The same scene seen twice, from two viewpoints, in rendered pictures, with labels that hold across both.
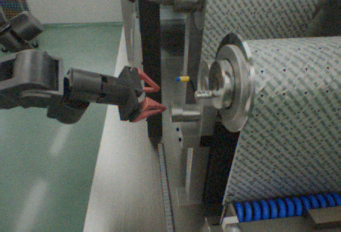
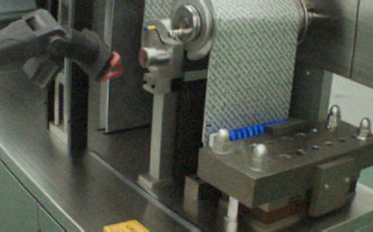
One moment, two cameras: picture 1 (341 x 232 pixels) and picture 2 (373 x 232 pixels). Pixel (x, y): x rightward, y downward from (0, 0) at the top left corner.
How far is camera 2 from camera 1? 0.98 m
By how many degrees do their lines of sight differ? 33
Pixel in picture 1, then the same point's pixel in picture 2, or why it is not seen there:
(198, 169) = (168, 126)
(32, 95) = (60, 39)
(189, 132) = (160, 77)
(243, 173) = (215, 96)
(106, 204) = (74, 198)
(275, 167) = (237, 89)
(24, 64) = (46, 18)
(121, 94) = (95, 49)
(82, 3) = not seen: outside the picture
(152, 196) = (117, 186)
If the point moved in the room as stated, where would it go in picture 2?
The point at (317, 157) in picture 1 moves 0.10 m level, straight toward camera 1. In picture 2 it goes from (262, 77) to (254, 90)
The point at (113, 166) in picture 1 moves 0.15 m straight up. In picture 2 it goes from (52, 175) to (51, 110)
